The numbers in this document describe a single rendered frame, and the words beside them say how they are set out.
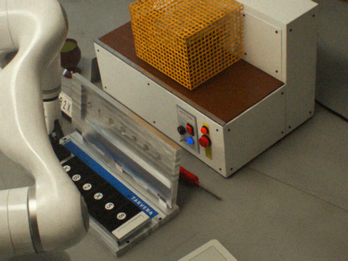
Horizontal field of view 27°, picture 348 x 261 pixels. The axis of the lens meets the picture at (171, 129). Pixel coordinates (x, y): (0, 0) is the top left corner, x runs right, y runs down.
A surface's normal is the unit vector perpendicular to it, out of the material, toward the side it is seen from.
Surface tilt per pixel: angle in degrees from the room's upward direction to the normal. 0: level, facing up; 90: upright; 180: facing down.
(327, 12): 0
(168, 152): 77
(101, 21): 0
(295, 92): 90
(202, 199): 0
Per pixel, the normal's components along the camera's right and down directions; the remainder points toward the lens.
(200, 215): -0.10, -0.74
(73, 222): 0.59, 0.06
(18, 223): 0.04, -0.04
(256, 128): 0.65, 0.46
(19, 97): 0.30, -0.31
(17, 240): 0.09, 0.44
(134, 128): -0.76, 0.31
